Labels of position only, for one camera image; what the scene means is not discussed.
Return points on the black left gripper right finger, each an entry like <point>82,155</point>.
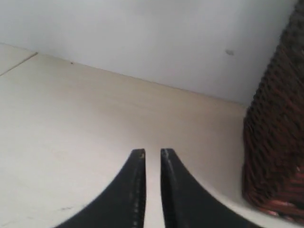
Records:
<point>186,204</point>

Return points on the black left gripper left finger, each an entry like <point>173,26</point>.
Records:
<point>121,204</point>

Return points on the dark brown wicker basket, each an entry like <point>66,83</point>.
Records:
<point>273,130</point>

